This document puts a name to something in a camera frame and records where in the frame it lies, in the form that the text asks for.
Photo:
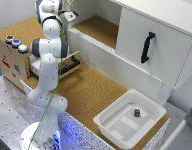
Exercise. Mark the purple block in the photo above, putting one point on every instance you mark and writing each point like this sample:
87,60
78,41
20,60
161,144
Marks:
137,112

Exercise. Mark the white sliding door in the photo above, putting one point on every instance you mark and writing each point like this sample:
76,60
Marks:
169,50

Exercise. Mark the wooden drawer box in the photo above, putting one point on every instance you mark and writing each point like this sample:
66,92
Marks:
11,68

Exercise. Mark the wooden drawer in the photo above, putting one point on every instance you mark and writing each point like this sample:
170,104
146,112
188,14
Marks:
70,70

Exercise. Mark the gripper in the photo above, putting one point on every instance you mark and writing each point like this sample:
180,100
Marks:
69,16

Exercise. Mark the blue button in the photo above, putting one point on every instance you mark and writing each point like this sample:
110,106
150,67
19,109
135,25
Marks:
16,42

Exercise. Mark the white plastic box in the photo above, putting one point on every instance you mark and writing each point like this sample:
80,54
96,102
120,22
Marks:
124,128

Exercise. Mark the green button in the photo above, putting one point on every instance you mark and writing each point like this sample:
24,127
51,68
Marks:
23,48

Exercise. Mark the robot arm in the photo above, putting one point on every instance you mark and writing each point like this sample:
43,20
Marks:
49,76

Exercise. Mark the red button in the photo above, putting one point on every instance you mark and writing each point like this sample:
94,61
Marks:
9,38

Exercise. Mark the white cabinet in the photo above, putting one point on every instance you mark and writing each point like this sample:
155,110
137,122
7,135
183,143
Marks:
106,63

